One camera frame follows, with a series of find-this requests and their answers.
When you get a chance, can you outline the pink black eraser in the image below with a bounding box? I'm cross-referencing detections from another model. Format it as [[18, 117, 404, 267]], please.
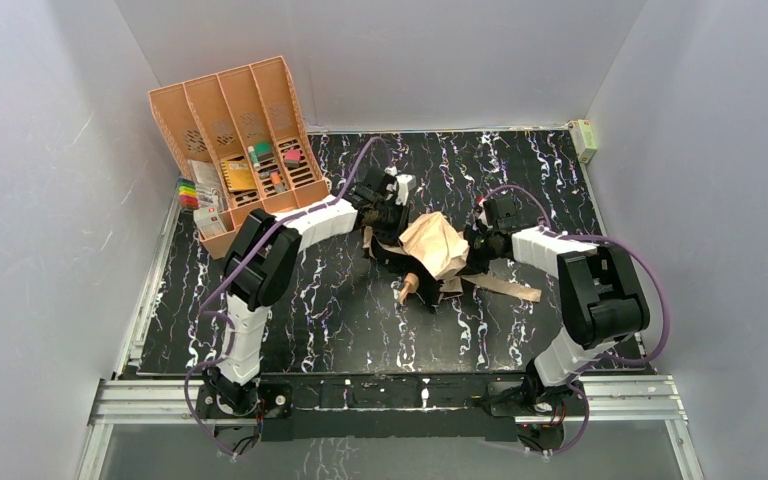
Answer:
[[283, 148, 304, 169]]

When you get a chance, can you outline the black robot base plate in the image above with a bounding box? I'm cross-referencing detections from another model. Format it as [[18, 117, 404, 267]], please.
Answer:
[[191, 372, 584, 448]]

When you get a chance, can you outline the colourful marker set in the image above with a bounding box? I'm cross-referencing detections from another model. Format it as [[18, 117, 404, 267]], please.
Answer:
[[176, 177, 199, 211]]

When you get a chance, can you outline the white paper card pack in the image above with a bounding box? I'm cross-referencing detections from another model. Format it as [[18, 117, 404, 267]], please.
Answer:
[[188, 159, 221, 191]]

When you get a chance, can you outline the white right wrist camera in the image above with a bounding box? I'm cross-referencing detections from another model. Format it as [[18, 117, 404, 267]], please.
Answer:
[[483, 197, 521, 232]]

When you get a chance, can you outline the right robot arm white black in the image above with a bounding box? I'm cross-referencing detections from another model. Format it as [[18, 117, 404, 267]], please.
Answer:
[[460, 197, 650, 417]]

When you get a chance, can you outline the green white box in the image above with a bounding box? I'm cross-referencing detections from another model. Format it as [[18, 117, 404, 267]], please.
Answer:
[[569, 119, 599, 164]]

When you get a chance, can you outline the orange plastic file organizer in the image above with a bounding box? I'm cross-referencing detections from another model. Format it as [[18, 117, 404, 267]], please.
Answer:
[[148, 56, 330, 259]]

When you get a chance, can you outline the white red small box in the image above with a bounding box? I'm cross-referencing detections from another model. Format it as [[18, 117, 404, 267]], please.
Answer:
[[193, 206, 228, 239]]

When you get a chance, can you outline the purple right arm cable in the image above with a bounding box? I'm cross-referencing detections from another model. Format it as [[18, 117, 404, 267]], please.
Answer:
[[483, 184, 671, 458]]

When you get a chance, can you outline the green white glue stick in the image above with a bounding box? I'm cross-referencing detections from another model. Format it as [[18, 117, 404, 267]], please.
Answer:
[[247, 146, 260, 170]]

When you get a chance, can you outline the beige folding umbrella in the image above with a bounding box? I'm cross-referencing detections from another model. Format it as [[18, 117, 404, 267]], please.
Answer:
[[362, 212, 542, 310]]

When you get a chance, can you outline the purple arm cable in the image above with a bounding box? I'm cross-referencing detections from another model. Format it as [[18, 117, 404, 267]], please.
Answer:
[[483, 184, 671, 458], [183, 135, 392, 458]]

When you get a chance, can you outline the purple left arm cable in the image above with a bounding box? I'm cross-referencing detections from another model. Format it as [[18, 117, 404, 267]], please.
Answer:
[[183, 135, 392, 458]]

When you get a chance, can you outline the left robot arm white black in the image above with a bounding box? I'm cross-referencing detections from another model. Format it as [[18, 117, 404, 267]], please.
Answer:
[[203, 167, 416, 416]]

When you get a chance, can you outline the yellow notebook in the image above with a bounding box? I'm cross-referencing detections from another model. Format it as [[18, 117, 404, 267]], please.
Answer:
[[220, 156, 257, 193]]

